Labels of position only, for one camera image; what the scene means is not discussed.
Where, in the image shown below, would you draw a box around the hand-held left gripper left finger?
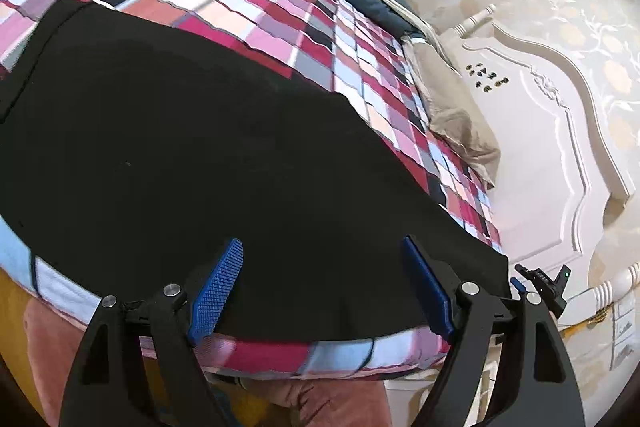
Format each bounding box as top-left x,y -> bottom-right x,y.
59,238 -> 245,427

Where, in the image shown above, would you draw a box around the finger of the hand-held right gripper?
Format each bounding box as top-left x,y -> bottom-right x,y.
510,263 -> 538,295

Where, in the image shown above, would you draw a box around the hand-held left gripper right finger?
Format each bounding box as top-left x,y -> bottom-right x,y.
403,235 -> 586,427

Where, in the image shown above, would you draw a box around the black pants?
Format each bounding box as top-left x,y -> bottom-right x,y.
0,0 -> 511,343

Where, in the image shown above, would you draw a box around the white nightstand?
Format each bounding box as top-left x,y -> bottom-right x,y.
590,287 -> 640,360

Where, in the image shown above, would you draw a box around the white carved headboard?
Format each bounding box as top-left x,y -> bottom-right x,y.
440,4 -> 640,323

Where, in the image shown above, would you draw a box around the beige pillow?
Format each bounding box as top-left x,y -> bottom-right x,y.
402,38 -> 502,188

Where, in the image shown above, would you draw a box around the cluster of small dark stickers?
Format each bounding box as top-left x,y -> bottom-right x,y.
465,63 -> 509,92

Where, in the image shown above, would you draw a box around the white bed side rail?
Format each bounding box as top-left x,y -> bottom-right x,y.
385,364 -> 456,427

